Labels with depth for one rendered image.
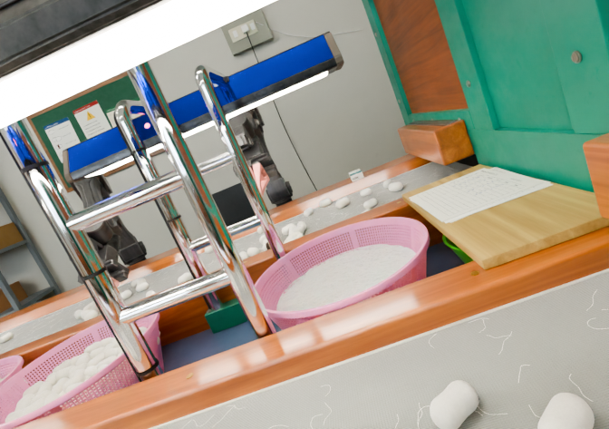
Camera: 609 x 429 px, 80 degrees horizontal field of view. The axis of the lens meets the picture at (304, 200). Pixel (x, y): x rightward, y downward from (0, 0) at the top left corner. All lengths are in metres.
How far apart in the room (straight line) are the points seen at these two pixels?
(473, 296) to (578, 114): 0.22
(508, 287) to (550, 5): 0.28
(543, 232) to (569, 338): 0.12
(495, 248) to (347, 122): 2.55
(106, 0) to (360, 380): 0.32
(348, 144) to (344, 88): 0.42
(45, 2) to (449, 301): 0.36
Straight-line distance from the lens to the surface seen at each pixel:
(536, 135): 0.56
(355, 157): 2.93
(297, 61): 0.77
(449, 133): 0.74
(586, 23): 0.44
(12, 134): 0.48
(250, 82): 0.77
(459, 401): 0.29
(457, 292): 0.38
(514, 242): 0.42
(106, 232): 1.06
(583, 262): 0.41
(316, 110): 2.90
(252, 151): 0.97
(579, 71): 0.46
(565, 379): 0.32
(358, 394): 0.35
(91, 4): 0.22
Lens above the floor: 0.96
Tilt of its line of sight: 11 degrees down
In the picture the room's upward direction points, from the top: 23 degrees counter-clockwise
